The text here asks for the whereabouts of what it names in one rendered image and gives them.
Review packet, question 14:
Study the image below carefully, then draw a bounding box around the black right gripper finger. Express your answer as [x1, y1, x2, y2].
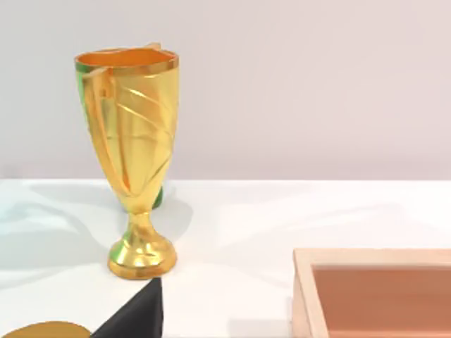
[90, 276, 164, 338]

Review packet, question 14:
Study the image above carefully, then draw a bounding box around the gold round disc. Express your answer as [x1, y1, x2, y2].
[0, 320, 92, 338]

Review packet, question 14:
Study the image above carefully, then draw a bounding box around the gold trophy cup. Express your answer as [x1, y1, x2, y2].
[73, 42, 180, 282]

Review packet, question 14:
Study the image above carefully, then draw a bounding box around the shallow salmon-coloured box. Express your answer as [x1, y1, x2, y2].
[291, 247, 451, 338]

